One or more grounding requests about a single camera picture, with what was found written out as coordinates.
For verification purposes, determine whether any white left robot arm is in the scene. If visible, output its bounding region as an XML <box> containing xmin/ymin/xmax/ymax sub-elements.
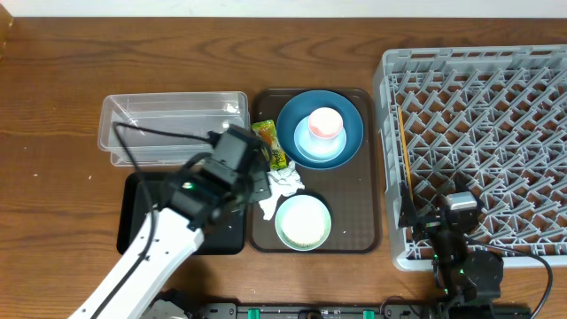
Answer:
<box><xmin>72</xmin><ymin>155</ymin><xmax>271</xmax><ymax>318</ymax></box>

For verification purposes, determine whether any light blue bowl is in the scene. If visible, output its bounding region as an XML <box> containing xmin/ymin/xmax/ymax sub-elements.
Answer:
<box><xmin>294</xmin><ymin>116</ymin><xmax>346</xmax><ymax>162</ymax></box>

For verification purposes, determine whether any black tray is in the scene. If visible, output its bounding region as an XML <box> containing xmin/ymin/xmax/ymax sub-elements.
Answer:
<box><xmin>116</xmin><ymin>172</ymin><xmax>246</xmax><ymax>255</ymax></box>

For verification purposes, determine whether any white tissue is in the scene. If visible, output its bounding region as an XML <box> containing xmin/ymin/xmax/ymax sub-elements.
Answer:
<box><xmin>259</xmin><ymin>160</ymin><xmax>305</xmax><ymax>221</ymax></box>

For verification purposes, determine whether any wooden chopstick left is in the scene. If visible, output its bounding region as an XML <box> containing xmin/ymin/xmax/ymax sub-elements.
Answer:
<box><xmin>397</xmin><ymin>106</ymin><xmax>413</xmax><ymax>200</ymax></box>

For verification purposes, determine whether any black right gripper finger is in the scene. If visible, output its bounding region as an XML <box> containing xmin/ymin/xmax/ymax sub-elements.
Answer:
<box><xmin>398</xmin><ymin>182</ymin><xmax>417</xmax><ymax>228</ymax></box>
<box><xmin>434</xmin><ymin>172</ymin><xmax>470</xmax><ymax>198</ymax></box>

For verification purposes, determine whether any green bowl with rice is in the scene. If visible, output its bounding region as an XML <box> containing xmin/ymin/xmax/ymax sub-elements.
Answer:
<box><xmin>275</xmin><ymin>195</ymin><xmax>332</xmax><ymax>252</ymax></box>

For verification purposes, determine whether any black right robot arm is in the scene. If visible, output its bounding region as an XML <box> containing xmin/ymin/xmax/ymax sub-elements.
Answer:
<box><xmin>398</xmin><ymin>175</ymin><xmax>503</xmax><ymax>318</ymax></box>

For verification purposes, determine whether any dark blue plate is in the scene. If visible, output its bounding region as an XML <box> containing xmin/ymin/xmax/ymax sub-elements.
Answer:
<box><xmin>276</xmin><ymin>89</ymin><xmax>364</xmax><ymax>170</ymax></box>

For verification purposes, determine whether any grey plastic dishwasher rack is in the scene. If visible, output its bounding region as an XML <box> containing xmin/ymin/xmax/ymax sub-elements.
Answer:
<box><xmin>373</xmin><ymin>44</ymin><xmax>566</xmax><ymax>271</ymax></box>

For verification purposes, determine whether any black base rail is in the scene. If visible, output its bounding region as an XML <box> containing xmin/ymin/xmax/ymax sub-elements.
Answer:
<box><xmin>150</xmin><ymin>290</ymin><xmax>532</xmax><ymax>319</ymax></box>

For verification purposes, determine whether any pink cup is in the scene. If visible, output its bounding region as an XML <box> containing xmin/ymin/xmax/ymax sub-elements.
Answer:
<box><xmin>308</xmin><ymin>107</ymin><xmax>343</xmax><ymax>139</ymax></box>

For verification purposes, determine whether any yellow green snack wrapper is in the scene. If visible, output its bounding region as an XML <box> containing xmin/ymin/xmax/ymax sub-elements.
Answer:
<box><xmin>252</xmin><ymin>120</ymin><xmax>288</xmax><ymax>170</ymax></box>

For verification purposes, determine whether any clear plastic bin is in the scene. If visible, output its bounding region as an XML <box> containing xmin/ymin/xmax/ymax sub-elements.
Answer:
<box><xmin>98</xmin><ymin>91</ymin><xmax>251</xmax><ymax>167</ymax></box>

